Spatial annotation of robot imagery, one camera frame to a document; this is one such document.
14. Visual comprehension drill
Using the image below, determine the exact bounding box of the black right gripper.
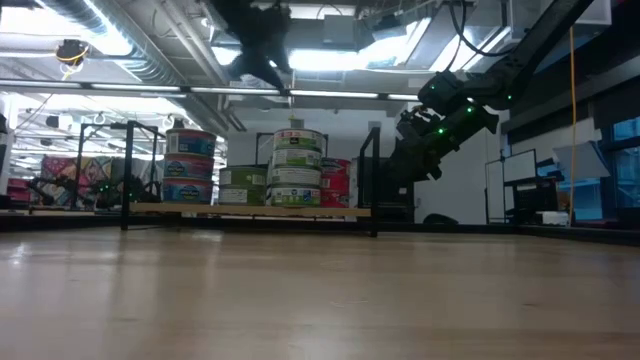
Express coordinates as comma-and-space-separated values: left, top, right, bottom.
384, 69, 501, 184

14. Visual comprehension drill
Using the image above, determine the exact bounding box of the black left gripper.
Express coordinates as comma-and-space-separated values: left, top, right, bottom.
217, 0, 294, 95

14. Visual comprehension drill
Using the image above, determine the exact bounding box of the wooden shelf board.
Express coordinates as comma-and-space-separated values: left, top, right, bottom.
128, 201, 372, 218

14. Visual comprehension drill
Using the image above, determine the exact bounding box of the black stand with box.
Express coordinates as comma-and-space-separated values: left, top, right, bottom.
349, 125, 416, 239

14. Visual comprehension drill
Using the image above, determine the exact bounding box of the bright ceiling light panel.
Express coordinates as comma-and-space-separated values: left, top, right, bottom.
211, 44, 401, 72

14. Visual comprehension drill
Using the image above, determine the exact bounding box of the white board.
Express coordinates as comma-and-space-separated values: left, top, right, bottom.
483, 148, 540, 225

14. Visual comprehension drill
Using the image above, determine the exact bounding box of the blue-lit window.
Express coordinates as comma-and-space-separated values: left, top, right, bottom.
610, 117, 640, 211

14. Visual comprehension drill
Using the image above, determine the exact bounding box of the colourful cloth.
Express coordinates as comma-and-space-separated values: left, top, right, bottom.
38, 153, 166, 207

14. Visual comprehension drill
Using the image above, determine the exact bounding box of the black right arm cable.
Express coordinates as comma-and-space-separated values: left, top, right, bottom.
447, 0, 511, 59

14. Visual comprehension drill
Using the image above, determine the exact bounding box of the black table edge frame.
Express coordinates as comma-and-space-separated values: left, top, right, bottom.
0, 212, 640, 247

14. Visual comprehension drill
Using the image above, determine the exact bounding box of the black ceiling camera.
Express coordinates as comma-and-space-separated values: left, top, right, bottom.
53, 38, 92, 69

